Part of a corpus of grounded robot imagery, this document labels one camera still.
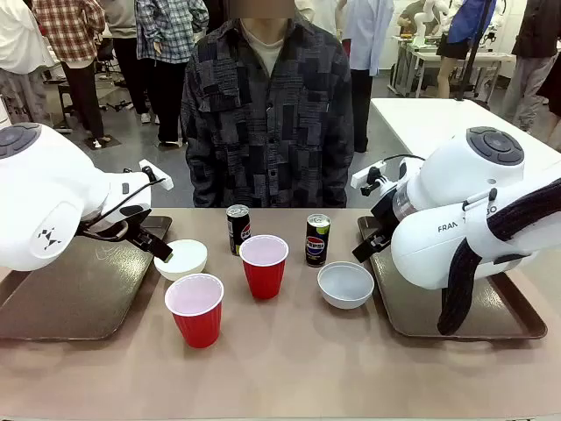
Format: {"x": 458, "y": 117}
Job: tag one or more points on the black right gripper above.
{"x": 384, "y": 221}

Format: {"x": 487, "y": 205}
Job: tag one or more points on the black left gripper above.
{"x": 139, "y": 234}

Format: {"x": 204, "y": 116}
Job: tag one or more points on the white bowl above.
{"x": 188, "y": 259}
{"x": 345, "y": 287}

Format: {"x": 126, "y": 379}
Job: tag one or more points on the black Pepsi can lime mark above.
{"x": 317, "y": 245}

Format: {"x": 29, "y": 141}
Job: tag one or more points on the black Pepsi can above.
{"x": 234, "y": 228}

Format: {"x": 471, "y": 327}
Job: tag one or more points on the red plastic cup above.
{"x": 195, "y": 320}
{"x": 264, "y": 276}

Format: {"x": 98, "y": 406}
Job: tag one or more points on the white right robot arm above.
{"x": 456, "y": 219}

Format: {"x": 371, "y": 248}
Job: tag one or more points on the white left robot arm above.
{"x": 44, "y": 197}

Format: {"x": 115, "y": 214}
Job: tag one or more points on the brown plastic tray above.
{"x": 491, "y": 307}
{"x": 79, "y": 294}

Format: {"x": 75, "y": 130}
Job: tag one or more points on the person in patchwork shirt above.
{"x": 267, "y": 131}

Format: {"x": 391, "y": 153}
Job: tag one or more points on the white background work table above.
{"x": 421, "y": 66}

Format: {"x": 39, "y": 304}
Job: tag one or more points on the person in light blue shirt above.
{"x": 368, "y": 39}

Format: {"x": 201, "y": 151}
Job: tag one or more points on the person in blue plaid shirt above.
{"x": 168, "y": 35}

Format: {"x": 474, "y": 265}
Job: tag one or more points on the black pole stand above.
{"x": 474, "y": 61}

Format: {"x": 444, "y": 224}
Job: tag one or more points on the person in red plaid shirt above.
{"x": 72, "y": 35}

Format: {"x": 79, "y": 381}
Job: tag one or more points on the person in blue dress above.
{"x": 464, "y": 26}

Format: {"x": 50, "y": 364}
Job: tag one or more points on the person in white top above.
{"x": 19, "y": 48}

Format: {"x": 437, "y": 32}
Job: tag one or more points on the person in dark jacket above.
{"x": 532, "y": 52}

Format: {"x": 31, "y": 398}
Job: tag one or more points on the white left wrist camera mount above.
{"x": 158, "y": 177}

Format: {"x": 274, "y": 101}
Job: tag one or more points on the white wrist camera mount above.
{"x": 366, "y": 175}
{"x": 158, "y": 177}

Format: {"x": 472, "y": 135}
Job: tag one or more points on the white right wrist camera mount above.
{"x": 366, "y": 175}

